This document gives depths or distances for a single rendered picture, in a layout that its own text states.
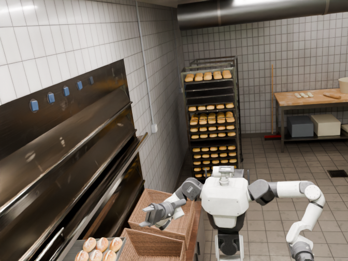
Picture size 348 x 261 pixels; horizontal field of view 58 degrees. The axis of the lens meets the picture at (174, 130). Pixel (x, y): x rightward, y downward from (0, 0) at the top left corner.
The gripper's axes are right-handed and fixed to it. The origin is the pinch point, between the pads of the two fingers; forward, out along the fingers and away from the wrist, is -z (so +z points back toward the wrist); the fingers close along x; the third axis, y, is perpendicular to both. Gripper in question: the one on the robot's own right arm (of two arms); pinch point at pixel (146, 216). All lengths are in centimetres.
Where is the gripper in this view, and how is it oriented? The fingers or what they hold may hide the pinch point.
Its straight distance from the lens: 164.2
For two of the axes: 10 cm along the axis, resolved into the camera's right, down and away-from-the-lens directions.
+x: 2.4, -9.5, -2.0
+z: 6.2, -0.2, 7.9
